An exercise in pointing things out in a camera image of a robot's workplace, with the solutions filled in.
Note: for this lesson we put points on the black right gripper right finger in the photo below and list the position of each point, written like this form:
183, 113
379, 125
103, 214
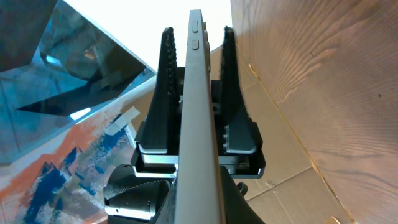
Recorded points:
237, 210

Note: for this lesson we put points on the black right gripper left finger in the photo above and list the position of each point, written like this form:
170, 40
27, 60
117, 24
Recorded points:
131, 199

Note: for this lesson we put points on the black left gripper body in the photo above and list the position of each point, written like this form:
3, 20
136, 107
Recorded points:
166, 165

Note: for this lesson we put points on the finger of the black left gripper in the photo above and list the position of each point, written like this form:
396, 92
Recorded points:
239, 135
159, 132

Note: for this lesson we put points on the colourful painted board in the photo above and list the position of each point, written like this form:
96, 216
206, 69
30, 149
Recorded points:
62, 180

